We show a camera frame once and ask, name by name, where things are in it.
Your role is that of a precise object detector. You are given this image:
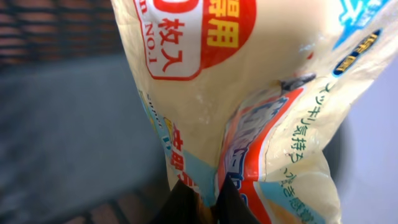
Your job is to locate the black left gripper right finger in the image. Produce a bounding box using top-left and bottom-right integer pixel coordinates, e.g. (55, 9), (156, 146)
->
(216, 177), (259, 224)

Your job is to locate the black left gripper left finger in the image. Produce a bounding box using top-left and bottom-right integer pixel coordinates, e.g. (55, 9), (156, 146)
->
(150, 180), (215, 224)

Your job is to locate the cream wet wipes pack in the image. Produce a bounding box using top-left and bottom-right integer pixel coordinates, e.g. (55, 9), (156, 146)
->
(112, 0), (397, 223)

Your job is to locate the grey plastic basket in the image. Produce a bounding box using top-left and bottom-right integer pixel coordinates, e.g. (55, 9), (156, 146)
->
(1, 1), (169, 223)

